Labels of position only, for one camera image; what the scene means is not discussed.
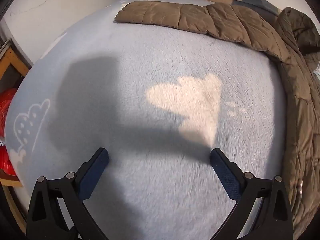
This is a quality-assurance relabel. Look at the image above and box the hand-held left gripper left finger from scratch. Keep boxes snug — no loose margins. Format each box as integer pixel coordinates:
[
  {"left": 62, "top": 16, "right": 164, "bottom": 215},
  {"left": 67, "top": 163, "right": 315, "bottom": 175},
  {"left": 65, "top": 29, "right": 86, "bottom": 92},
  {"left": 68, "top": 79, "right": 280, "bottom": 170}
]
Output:
[{"left": 26, "top": 147, "right": 110, "bottom": 240}]

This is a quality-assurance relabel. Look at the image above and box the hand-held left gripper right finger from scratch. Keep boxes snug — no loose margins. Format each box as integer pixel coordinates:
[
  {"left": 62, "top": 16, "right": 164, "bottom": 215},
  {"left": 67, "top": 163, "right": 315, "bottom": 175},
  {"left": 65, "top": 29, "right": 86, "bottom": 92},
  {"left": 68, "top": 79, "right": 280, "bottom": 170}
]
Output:
[{"left": 209, "top": 148, "right": 293, "bottom": 240}]

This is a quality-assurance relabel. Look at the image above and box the brown quilted puffer jacket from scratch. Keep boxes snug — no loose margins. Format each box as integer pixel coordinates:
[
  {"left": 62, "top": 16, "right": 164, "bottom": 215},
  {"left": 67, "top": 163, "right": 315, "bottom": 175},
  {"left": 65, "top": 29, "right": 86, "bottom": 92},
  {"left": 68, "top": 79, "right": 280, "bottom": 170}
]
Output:
[{"left": 114, "top": 1, "right": 320, "bottom": 240}]

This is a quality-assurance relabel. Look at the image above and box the red plastic object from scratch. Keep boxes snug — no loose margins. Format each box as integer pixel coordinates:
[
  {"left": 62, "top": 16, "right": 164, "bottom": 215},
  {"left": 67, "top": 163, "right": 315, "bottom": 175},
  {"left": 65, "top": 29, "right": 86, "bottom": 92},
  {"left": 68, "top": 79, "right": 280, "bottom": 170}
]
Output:
[{"left": 0, "top": 88, "right": 18, "bottom": 175}]

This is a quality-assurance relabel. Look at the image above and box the light blue fleece blanket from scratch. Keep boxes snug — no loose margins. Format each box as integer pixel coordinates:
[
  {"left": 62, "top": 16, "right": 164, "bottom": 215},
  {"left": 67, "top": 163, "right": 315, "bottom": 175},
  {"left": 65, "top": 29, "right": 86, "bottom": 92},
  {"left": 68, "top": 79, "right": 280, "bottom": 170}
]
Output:
[{"left": 4, "top": 0, "right": 295, "bottom": 240}]

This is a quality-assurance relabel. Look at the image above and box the wooden frame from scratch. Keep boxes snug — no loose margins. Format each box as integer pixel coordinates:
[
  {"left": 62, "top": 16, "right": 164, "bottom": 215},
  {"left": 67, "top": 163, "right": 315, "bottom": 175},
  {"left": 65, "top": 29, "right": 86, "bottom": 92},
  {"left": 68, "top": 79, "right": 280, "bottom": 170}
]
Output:
[{"left": 0, "top": 38, "right": 30, "bottom": 233}]

